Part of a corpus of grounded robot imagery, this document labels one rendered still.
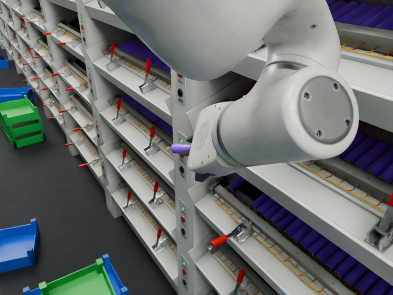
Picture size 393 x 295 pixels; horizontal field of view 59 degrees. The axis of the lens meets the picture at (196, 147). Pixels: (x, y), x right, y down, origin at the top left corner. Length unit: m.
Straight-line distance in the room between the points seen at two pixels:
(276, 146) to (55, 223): 1.51
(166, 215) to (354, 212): 0.70
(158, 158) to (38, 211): 0.95
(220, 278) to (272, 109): 0.69
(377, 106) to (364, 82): 0.03
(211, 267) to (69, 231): 0.88
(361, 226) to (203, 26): 0.39
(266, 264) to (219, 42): 0.56
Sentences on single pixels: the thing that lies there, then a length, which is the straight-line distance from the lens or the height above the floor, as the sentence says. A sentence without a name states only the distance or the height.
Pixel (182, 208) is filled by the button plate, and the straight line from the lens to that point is 0.92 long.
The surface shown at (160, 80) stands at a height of 0.76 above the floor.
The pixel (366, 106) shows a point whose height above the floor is 0.91.
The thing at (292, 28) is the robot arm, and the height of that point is 1.00.
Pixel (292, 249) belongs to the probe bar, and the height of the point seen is 0.58.
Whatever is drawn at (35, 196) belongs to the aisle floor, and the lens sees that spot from 1.98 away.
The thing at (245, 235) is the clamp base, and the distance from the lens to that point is 0.77.
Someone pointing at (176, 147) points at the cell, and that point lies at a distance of 0.64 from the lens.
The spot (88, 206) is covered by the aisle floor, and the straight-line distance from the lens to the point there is 1.81.
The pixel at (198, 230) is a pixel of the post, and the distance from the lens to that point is 0.93.
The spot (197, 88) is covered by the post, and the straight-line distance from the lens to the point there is 0.74.
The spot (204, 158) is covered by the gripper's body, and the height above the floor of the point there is 0.83.
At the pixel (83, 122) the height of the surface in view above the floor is 0.34.
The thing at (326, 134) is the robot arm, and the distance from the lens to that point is 0.32.
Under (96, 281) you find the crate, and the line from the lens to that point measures 1.31.
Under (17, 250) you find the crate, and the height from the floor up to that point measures 0.00.
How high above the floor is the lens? 1.06
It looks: 28 degrees down
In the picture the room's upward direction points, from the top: straight up
